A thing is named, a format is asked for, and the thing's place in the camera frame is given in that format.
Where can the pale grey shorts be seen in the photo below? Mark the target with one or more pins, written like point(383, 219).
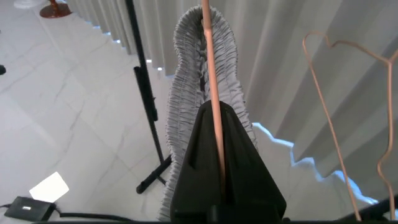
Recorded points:
point(186, 93)

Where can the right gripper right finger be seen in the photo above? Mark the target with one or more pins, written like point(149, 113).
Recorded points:
point(248, 186)

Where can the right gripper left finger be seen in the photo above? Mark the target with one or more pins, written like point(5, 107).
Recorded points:
point(196, 180)

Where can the white curtain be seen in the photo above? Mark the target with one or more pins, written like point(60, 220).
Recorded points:
point(280, 62)

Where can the pink clothes hanger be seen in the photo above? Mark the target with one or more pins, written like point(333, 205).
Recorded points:
point(211, 62)
point(389, 109)

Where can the black power adapter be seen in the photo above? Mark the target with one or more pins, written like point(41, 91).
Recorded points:
point(28, 208)

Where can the black clothes rack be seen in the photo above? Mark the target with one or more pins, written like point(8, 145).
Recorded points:
point(146, 84)

